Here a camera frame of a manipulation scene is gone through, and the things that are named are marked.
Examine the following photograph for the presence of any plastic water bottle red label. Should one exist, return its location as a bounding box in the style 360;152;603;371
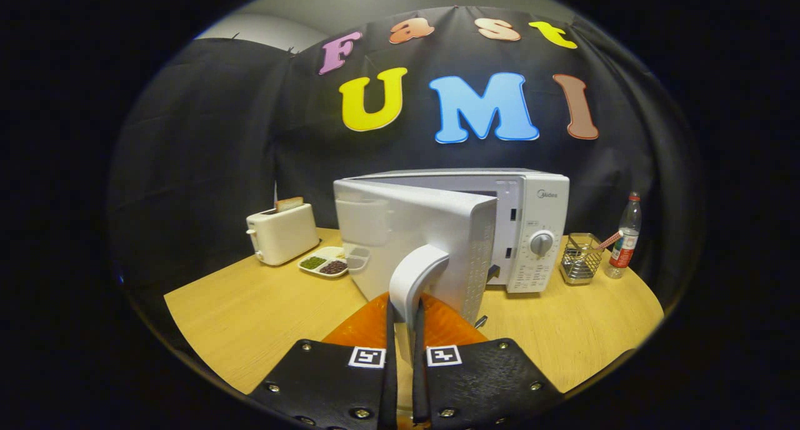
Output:
604;192;643;279

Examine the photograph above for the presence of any wire mesh holder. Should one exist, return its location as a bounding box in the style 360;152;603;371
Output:
559;232;604;286

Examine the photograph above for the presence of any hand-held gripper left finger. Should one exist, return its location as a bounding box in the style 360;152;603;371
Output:
247;292;399;430

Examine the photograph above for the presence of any white divided dish with beans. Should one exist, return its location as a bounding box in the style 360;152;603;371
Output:
297;246;351;279

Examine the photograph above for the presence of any white microwave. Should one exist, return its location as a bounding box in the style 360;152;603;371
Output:
333;167;571;368

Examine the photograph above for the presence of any white toaster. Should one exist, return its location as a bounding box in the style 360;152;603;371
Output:
246;203;321;267

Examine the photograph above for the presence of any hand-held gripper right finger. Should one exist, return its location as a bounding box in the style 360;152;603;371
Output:
411;292;566;430

